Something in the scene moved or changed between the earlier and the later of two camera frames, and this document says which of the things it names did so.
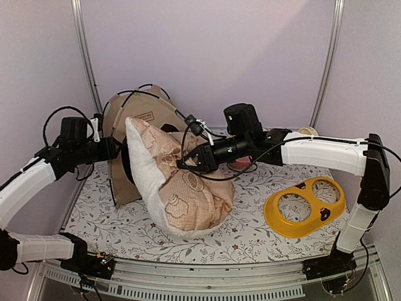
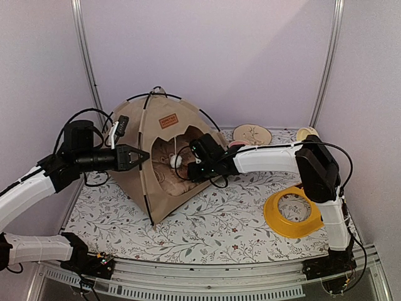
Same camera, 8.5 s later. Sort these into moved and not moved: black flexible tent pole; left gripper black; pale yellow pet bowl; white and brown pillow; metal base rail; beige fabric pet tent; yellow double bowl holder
Moved: beige fabric pet tent; white and brown pillow; left gripper black; black flexible tent pole
Not moved: pale yellow pet bowl; yellow double bowl holder; metal base rail
